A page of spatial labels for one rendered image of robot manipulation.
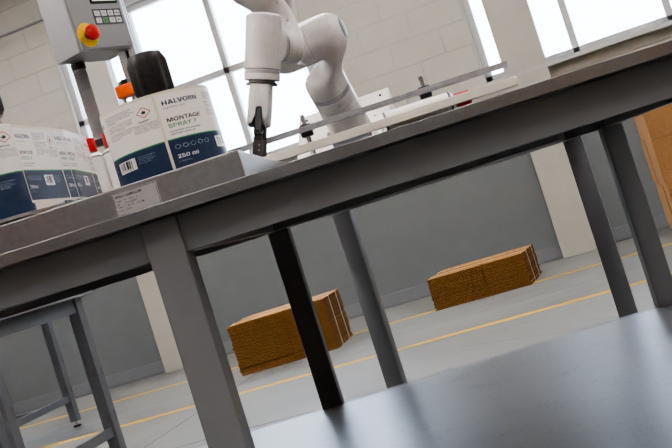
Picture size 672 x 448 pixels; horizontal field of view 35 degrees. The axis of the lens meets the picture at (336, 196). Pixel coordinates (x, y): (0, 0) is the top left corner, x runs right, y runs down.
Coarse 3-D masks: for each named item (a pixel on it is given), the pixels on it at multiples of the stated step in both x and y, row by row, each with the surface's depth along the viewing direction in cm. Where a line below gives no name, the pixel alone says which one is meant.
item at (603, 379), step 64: (448, 128) 164; (512, 128) 163; (576, 128) 299; (256, 192) 166; (320, 192) 165; (640, 192) 297; (64, 256) 168; (128, 256) 168; (192, 256) 169; (640, 256) 300; (192, 320) 166; (640, 320) 286; (192, 384) 166; (320, 384) 303; (448, 384) 281; (512, 384) 255; (576, 384) 233; (640, 384) 215
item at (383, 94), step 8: (368, 96) 328; (376, 96) 326; (384, 96) 324; (368, 104) 325; (392, 104) 325; (376, 112) 320; (312, 120) 331; (320, 120) 330; (320, 128) 327; (312, 136) 326; (320, 136) 324
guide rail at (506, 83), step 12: (492, 84) 240; (504, 84) 240; (516, 84) 239; (456, 96) 240; (468, 96) 240; (480, 96) 240; (420, 108) 241; (432, 108) 241; (384, 120) 241; (396, 120) 241; (348, 132) 242; (360, 132) 242; (312, 144) 242; (324, 144) 242; (276, 156) 243; (288, 156) 243
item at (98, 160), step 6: (90, 138) 249; (90, 144) 248; (90, 150) 248; (96, 150) 249; (96, 156) 248; (102, 156) 249; (96, 162) 248; (102, 162) 248; (96, 168) 247; (102, 168) 248; (102, 174) 248; (108, 174) 249; (102, 180) 247; (108, 180) 248; (102, 186) 247; (108, 186) 248; (102, 192) 247
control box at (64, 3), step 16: (48, 0) 253; (64, 0) 250; (80, 0) 253; (48, 16) 254; (64, 16) 251; (80, 16) 252; (48, 32) 255; (64, 32) 252; (80, 32) 251; (112, 32) 258; (128, 32) 262; (64, 48) 253; (80, 48) 250; (96, 48) 254; (112, 48) 258; (128, 48) 262
